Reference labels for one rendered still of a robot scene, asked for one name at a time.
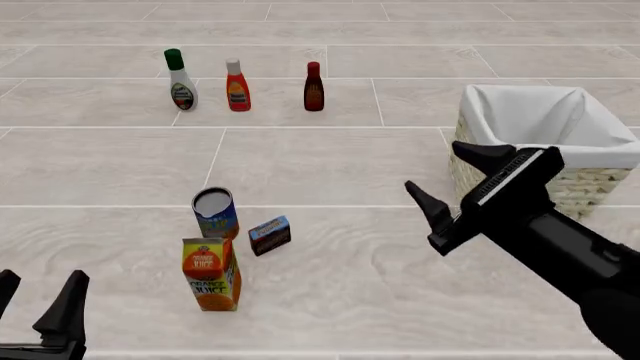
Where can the white dressing bottle green cap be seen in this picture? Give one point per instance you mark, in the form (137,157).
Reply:
(182,88)

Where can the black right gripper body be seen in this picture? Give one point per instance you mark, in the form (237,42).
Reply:
(500,195)

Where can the blue printed tin can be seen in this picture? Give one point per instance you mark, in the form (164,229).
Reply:
(216,219)

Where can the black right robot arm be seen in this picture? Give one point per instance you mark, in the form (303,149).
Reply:
(585,266)

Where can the dark red sauce bottle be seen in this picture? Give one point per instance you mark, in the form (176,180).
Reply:
(313,92)

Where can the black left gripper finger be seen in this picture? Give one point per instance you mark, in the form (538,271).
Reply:
(62,311)
(7,288)

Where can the orange sauce bottle grey cap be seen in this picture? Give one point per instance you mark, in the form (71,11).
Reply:
(238,90)

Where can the wicker basket with white liner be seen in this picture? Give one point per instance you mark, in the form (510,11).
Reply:
(540,116)

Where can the chocolate pudding box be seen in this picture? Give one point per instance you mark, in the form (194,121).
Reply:
(270,237)

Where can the orange juice carton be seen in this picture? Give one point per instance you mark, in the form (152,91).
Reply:
(212,275)

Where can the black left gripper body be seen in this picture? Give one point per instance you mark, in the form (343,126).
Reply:
(45,350)

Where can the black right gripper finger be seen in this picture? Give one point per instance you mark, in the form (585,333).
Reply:
(436,212)
(482,155)

